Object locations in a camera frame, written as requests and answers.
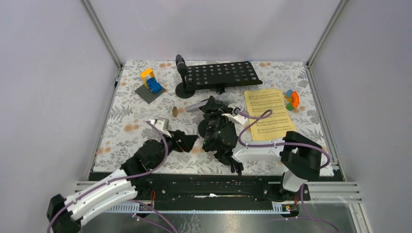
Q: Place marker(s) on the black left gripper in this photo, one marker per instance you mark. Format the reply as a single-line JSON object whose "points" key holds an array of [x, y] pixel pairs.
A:
{"points": [[187, 141]]}

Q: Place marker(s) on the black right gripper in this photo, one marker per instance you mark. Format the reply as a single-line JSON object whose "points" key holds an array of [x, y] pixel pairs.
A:
{"points": [[212, 105]]}

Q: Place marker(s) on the silver grey microphone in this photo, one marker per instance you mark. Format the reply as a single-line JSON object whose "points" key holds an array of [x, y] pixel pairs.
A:
{"points": [[222, 99]]}

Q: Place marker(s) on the black tripod music stand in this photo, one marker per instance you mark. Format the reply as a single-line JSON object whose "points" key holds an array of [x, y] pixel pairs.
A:
{"points": [[219, 77]]}

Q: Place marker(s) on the yellow sheet music page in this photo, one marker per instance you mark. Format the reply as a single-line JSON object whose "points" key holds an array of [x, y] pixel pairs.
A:
{"points": [[269, 103]]}

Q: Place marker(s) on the black microphone stand base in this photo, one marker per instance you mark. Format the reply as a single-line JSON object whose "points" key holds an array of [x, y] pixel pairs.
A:
{"points": [[182, 91], [203, 125]]}

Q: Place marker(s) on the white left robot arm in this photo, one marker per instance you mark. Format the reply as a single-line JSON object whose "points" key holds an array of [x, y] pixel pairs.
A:
{"points": [[69, 214]]}

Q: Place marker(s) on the small wooden block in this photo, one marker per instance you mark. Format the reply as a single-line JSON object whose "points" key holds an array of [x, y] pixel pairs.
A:
{"points": [[175, 111]]}

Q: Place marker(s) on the floral patterned table cloth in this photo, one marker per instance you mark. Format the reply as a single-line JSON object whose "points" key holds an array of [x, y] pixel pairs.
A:
{"points": [[126, 129]]}

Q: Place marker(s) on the black left microphone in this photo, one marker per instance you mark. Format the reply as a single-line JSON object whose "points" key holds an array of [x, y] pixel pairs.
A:
{"points": [[181, 65]]}

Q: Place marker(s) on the grey building block baseplate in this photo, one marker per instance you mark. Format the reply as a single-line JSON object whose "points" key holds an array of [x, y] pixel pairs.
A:
{"points": [[147, 95]]}

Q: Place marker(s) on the blue toy block car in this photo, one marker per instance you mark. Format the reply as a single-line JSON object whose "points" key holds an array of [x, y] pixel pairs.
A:
{"points": [[153, 85]]}

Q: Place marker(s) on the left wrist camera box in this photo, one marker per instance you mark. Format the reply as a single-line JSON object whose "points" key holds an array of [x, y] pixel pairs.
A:
{"points": [[160, 126]]}

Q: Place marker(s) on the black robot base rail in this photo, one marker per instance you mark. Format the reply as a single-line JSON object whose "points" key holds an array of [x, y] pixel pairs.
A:
{"points": [[203, 192]]}

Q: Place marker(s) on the yellow toy block frame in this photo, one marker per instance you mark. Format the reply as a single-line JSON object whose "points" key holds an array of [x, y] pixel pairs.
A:
{"points": [[146, 75]]}

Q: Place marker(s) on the orange rainbow ring toy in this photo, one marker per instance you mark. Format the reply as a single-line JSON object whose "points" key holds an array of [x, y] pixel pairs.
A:
{"points": [[293, 100]]}

